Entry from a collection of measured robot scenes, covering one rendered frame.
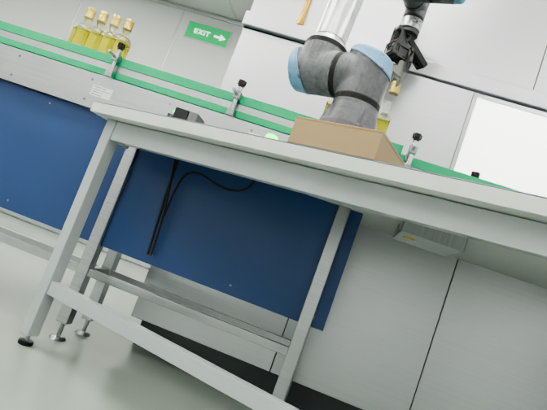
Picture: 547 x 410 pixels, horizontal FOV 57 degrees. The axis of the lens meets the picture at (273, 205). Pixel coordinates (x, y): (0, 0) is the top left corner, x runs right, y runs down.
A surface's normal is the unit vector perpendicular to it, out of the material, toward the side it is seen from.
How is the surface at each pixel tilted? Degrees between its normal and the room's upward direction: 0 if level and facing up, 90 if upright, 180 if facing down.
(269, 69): 90
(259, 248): 90
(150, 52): 90
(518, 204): 90
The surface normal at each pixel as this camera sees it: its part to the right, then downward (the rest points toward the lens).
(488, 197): -0.45, -0.26
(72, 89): -0.12, -0.16
